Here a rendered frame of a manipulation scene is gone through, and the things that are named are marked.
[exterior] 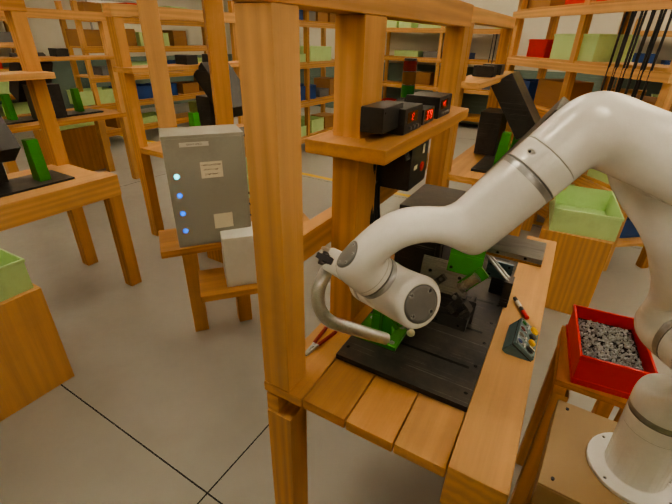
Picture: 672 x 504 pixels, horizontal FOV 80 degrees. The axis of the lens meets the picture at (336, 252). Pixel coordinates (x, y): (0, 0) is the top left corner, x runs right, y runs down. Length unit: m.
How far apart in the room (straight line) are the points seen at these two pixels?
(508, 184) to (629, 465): 0.75
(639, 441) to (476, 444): 0.34
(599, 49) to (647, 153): 3.94
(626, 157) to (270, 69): 0.61
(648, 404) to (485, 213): 0.60
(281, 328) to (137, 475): 1.37
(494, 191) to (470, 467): 0.72
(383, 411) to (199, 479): 1.20
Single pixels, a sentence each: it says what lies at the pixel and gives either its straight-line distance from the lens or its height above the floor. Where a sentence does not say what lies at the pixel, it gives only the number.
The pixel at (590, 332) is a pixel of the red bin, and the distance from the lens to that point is 1.73.
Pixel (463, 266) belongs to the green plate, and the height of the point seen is 1.10.
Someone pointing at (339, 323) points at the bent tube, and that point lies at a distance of 0.92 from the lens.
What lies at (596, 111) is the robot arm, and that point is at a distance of 0.64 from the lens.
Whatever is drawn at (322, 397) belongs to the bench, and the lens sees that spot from 1.24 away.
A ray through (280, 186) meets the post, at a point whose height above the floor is 1.51.
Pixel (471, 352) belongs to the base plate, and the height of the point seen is 0.90.
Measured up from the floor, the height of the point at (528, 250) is 1.13.
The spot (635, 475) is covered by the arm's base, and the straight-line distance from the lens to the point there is 1.18.
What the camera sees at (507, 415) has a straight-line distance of 1.27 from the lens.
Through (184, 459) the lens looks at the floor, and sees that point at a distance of 2.29.
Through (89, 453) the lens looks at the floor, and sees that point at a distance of 2.48.
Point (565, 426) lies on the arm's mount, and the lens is 1.27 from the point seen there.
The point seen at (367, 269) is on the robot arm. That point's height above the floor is 1.50.
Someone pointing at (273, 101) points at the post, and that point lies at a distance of 0.86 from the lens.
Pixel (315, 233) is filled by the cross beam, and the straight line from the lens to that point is 1.26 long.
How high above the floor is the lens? 1.80
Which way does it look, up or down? 28 degrees down
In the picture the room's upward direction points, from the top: 1 degrees clockwise
